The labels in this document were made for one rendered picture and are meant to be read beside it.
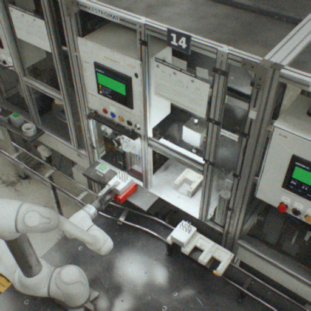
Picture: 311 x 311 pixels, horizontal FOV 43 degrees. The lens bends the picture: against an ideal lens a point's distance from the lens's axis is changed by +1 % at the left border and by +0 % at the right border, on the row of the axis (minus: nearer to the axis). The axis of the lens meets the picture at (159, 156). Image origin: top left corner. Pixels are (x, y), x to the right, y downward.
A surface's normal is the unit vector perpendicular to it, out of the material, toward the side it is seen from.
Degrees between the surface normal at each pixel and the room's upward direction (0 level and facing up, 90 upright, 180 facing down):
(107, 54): 90
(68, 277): 6
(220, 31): 0
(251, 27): 0
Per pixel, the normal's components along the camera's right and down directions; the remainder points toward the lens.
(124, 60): -0.59, 0.57
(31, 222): 0.08, -0.18
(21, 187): 0.00, -0.71
